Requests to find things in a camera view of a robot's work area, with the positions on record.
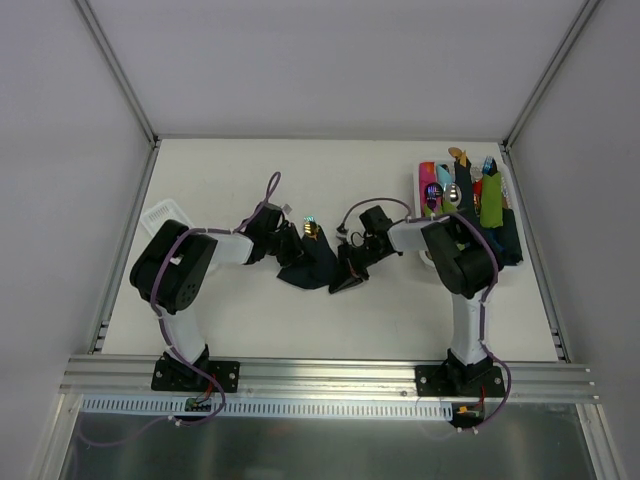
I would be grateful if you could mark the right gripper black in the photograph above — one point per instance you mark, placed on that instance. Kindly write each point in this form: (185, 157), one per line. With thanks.
(356, 256)

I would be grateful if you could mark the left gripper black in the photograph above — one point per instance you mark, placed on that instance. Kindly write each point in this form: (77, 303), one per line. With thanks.
(291, 245)

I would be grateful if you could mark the dark navy paper napkin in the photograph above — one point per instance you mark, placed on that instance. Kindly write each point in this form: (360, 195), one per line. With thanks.
(316, 269)

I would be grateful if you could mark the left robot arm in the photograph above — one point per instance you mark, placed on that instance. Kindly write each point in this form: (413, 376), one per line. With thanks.
(169, 274)

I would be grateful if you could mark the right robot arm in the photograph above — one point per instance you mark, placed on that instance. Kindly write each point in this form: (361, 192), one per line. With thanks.
(467, 265)

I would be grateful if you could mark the pink napkin roll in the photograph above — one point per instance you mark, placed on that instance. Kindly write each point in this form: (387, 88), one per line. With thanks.
(426, 176)

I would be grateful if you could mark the light blue napkin roll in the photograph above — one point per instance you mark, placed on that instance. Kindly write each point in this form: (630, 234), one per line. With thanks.
(444, 176)

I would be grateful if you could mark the dark navy napkin roll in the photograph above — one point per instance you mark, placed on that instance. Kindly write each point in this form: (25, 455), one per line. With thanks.
(464, 181)

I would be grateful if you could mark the tall green napkin roll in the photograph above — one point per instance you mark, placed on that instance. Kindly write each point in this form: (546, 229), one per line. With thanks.
(491, 201)

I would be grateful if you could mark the black napkin roll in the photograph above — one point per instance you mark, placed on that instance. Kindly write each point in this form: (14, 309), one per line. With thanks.
(508, 239)

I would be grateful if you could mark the iridescent spoon in bin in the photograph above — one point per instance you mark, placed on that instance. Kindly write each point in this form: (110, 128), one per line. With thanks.
(433, 193)

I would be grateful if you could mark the silver spoon in bin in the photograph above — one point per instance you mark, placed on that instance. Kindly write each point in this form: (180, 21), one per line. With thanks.
(452, 195)

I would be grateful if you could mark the large white storage bin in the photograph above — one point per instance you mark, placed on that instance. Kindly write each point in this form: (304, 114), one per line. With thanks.
(423, 210)

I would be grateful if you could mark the blue fork in bin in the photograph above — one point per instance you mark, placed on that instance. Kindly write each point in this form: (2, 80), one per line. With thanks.
(489, 167)

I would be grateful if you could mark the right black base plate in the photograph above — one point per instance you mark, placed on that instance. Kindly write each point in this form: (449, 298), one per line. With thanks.
(445, 381)

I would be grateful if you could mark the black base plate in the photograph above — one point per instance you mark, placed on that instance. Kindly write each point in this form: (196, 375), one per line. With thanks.
(225, 375)
(445, 381)

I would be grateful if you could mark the white slotted cable duct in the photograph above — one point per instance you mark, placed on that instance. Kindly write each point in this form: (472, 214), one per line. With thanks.
(268, 408)

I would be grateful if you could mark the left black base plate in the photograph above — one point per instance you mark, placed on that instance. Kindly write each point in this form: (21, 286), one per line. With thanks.
(225, 375)

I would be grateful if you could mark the aluminium mounting rail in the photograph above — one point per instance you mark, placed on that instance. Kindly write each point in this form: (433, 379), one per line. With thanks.
(536, 382)

